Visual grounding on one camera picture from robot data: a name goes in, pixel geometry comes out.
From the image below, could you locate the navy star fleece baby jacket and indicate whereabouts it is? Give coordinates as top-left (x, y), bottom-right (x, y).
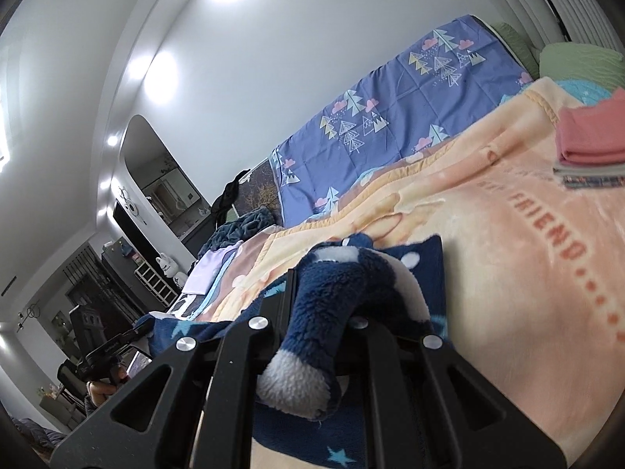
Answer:
top-left (133, 232), bottom-right (450, 469)

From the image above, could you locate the stack of folded clothes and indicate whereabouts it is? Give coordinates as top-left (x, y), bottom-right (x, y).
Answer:
top-left (553, 88), bottom-right (624, 190)

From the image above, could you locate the person's left hand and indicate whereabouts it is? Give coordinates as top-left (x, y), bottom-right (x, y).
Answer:
top-left (87, 367), bottom-right (128, 408)

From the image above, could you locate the white ladder shelf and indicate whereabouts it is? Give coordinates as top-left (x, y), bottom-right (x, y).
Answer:
top-left (134, 261), bottom-right (179, 308)

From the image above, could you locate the white cat figurine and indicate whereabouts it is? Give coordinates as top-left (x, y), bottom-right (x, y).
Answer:
top-left (156, 253), bottom-right (188, 289)

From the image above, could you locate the lavender folded cloth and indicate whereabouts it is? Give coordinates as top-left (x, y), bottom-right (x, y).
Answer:
top-left (182, 242), bottom-right (241, 295)

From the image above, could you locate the peach bear fleece blanket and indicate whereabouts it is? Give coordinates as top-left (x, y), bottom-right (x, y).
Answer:
top-left (204, 78), bottom-right (624, 468)

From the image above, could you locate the dark teal knit blanket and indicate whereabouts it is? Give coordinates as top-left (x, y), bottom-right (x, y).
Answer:
top-left (197, 206), bottom-right (275, 260)

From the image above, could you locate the black garment on headboard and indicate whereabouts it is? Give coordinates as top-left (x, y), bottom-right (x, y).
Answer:
top-left (210, 170), bottom-right (249, 229)

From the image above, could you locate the dark tree-pattern headboard cushion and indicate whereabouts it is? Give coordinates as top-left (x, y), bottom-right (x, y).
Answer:
top-left (233, 159), bottom-right (283, 226)

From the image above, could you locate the blue tree-print sheet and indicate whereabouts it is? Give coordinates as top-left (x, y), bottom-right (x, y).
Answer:
top-left (270, 15), bottom-right (532, 227)

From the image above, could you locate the green pillow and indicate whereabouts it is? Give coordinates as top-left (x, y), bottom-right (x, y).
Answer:
top-left (491, 22), bottom-right (624, 105)

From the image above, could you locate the grey pleated curtain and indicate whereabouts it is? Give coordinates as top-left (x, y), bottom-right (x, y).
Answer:
top-left (546, 0), bottom-right (624, 53)

